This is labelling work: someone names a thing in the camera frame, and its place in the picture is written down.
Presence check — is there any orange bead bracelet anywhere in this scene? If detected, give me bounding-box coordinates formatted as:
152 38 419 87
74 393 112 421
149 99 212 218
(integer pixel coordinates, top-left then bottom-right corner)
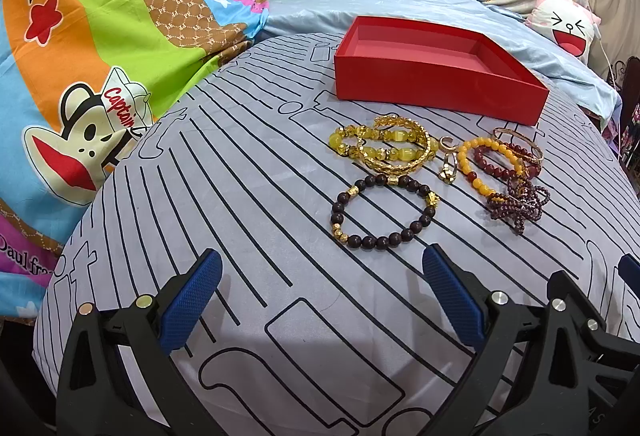
456 136 526 200

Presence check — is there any colourful monkey cartoon blanket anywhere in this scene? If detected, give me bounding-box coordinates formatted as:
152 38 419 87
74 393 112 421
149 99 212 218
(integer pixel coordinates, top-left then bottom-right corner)
1 0 268 319

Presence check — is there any dark red bead bracelet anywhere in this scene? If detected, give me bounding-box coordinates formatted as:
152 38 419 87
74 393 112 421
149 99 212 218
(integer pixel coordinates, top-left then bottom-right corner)
472 142 542 182

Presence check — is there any gold hoop earring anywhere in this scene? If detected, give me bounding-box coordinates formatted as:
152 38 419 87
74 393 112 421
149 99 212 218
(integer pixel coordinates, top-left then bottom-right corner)
439 136 459 154

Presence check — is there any red cardboard tray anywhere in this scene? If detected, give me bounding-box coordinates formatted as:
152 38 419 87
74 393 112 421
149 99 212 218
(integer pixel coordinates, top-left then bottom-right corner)
334 16 549 126

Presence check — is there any thin gold wire bangle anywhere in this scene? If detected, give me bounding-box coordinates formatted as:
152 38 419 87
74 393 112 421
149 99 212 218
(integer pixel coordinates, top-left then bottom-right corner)
491 127 544 165

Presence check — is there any gold twisted bangle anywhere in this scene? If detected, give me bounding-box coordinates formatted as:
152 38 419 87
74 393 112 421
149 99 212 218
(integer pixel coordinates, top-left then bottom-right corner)
356 115 438 176

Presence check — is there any yellow stone bead bracelet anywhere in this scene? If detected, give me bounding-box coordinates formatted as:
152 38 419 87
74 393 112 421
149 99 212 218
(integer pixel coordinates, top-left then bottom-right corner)
326 124 433 163

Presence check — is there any dark wood bead bracelet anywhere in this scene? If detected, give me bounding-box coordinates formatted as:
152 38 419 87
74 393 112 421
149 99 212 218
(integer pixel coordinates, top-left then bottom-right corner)
328 172 442 251

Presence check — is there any pink cat face cushion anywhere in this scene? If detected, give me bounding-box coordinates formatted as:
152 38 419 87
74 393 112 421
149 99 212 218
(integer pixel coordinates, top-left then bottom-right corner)
525 0 601 63

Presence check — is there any light blue pillow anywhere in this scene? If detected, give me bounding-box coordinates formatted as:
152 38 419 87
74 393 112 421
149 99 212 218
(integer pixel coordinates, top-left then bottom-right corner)
257 0 623 124

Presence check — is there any garnet small bead strand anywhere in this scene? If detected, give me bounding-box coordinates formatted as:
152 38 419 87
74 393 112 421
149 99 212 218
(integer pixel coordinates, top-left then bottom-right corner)
487 177 550 236

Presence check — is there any gold ring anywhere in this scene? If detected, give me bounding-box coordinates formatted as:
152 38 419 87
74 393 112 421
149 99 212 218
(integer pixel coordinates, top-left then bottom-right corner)
437 155 459 185

